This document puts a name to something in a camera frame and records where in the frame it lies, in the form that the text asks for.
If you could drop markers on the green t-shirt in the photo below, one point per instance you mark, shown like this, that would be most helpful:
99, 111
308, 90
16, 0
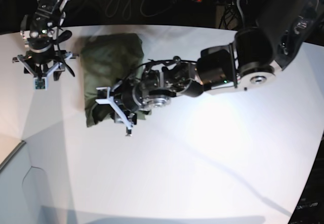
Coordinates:
105, 59

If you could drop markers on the grey cardboard box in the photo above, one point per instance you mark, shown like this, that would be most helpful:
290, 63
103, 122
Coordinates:
35, 186

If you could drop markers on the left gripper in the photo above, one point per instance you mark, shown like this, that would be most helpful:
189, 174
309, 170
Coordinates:
128, 99

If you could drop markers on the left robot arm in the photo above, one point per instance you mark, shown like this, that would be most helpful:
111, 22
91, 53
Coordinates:
254, 58

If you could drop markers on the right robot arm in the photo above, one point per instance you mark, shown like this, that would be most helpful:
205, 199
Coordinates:
42, 38

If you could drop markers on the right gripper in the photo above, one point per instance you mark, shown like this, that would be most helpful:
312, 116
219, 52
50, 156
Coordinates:
51, 66

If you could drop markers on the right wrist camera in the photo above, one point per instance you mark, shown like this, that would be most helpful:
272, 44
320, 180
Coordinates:
40, 83

